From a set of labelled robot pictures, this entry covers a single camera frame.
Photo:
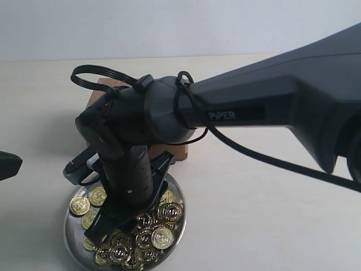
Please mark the gold coin front right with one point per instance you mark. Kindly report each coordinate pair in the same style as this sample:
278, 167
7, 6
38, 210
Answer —
162, 238

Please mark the brown cardboard slot box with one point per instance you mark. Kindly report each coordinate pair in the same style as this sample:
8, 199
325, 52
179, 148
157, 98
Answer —
180, 152

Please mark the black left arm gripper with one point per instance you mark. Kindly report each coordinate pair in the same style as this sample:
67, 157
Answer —
9, 165

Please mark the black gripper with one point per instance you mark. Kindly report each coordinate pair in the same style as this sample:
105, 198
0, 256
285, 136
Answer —
133, 184

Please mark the round steel plate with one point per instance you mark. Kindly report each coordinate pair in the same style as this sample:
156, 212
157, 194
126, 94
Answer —
75, 227

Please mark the gold coin bottom left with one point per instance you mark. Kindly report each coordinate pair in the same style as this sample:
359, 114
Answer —
88, 244

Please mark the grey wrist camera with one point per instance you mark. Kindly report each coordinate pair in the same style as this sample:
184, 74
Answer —
81, 167

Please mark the gold coin bottom centre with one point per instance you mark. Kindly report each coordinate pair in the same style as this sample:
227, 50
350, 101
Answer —
119, 253

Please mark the gold coin right large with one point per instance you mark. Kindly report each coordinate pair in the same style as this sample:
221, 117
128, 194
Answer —
170, 212

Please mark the gold coin far left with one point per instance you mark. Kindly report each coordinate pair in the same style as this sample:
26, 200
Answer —
79, 205

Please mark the gold coin front centre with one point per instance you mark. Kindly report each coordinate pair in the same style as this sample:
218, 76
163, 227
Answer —
144, 240

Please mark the gold coin upper left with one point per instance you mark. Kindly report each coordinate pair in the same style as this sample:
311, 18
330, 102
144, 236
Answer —
97, 196

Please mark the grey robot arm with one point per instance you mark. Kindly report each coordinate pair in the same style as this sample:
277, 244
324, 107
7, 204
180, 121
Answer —
314, 91

